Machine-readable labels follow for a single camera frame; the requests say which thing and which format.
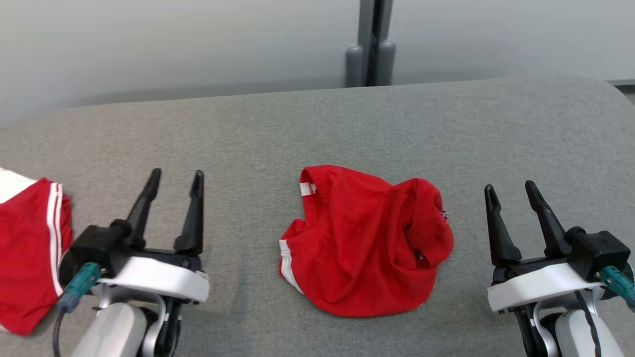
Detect red shorts white side panel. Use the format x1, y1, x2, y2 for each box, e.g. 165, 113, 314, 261
278, 165, 455, 318

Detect teal plug left camera cable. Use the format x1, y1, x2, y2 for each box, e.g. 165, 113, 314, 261
52, 262, 104, 357

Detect teal plug camera cable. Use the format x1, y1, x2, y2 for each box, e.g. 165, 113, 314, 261
596, 266, 635, 311
52, 262, 104, 357

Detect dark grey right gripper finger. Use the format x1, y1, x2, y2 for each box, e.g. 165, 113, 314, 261
525, 180, 572, 258
484, 184, 523, 267

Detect teal plug right camera cable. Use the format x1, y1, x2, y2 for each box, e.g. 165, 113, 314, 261
596, 266, 635, 311

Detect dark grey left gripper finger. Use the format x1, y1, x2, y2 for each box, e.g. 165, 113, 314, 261
112, 168, 163, 249
173, 170, 205, 256

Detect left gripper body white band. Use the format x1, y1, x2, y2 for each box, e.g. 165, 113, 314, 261
98, 247, 210, 304

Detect grey metal wall post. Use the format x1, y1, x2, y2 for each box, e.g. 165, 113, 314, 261
344, 0, 397, 88

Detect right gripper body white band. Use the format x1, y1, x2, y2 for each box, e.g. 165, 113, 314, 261
487, 255, 604, 313

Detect red T-shirt white sleeves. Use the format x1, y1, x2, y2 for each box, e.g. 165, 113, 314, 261
0, 168, 74, 336

